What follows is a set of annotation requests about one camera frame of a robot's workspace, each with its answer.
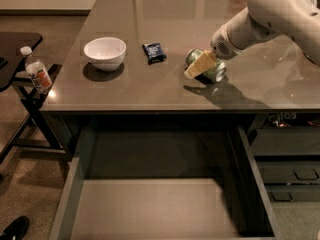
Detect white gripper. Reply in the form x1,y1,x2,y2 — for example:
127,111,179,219
184,21,254,79

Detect green soda can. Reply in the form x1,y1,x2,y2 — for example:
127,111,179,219
197,58,227,83

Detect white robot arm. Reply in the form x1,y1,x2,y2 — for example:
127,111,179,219
185,0,320,82

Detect open grey top drawer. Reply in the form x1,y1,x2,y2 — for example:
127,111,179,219
49,127,282,240

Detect dark blue snack packet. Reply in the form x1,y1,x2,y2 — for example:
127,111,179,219
142,43,167,64

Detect white bowl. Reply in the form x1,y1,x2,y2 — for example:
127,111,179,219
83,37,127,72

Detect closed dark lower drawers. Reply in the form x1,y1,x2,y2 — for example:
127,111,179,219
248,113,320,202

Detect clear plastic water bottle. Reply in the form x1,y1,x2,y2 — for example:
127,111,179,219
20,46,52,94

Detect black side table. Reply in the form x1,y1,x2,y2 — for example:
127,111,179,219
0,32,72,162

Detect black shoe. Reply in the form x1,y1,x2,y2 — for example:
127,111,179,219
0,216,30,240

